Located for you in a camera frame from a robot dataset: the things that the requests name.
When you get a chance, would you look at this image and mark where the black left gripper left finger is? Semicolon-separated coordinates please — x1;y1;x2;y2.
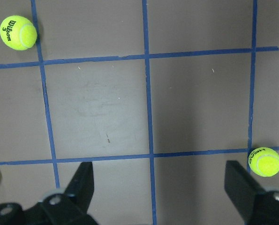
63;162;93;215

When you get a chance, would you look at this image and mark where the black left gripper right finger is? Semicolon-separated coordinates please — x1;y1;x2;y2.
224;160;266;220

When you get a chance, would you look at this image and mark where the tennis ball centre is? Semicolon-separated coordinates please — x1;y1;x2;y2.
248;147;279;177

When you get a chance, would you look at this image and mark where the tennis ball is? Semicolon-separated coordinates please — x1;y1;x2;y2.
248;147;279;177
0;15;38;51

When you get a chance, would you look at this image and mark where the tennis ball lower left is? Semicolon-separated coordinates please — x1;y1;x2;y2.
0;15;38;51

